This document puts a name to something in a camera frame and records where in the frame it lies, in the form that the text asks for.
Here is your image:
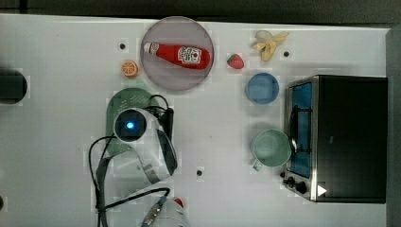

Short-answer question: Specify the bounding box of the peeled banana toy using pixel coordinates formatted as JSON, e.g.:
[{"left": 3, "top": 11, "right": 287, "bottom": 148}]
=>
[{"left": 253, "top": 30, "right": 288, "bottom": 61}]

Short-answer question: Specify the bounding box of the green mug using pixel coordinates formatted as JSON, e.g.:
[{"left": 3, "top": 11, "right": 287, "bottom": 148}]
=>
[{"left": 251, "top": 130, "right": 291, "bottom": 171}]

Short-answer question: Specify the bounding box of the green strainer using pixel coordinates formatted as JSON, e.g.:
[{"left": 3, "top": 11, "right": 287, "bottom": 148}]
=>
[{"left": 105, "top": 87, "right": 159, "bottom": 156}]

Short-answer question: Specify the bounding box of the black cylinder at left edge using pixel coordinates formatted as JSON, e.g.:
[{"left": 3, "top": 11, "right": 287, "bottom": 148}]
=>
[{"left": 0, "top": 69, "right": 27, "bottom": 105}]

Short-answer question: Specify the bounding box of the black toaster oven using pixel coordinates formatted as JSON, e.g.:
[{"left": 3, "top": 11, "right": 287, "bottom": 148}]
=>
[{"left": 280, "top": 75, "right": 388, "bottom": 203}]

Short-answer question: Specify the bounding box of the toy strawberry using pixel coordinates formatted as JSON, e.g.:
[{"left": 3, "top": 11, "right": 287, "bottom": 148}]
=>
[{"left": 227, "top": 54, "right": 245, "bottom": 69}]

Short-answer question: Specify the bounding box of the grey round plate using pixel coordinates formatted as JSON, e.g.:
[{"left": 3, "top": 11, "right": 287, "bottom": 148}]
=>
[{"left": 140, "top": 16, "right": 214, "bottom": 92}]

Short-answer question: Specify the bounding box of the red ketchup bottle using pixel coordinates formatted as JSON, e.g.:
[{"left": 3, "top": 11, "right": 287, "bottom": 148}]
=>
[{"left": 144, "top": 43, "right": 211, "bottom": 70}]

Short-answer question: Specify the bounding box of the orange slice toy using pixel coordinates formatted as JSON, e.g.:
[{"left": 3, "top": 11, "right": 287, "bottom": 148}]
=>
[{"left": 121, "top": 61, "right": 138, "bottom": 78}]

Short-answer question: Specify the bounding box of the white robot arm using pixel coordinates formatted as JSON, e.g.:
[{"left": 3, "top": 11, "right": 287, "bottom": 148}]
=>
[{"left": 95, "top": 106, "right": 178, "bottom": 227}]

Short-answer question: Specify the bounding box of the blue bowl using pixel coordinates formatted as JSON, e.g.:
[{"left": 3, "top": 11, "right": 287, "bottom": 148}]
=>
[{"left": 245, "top": 73, "right": 280, "bottom": 105}]

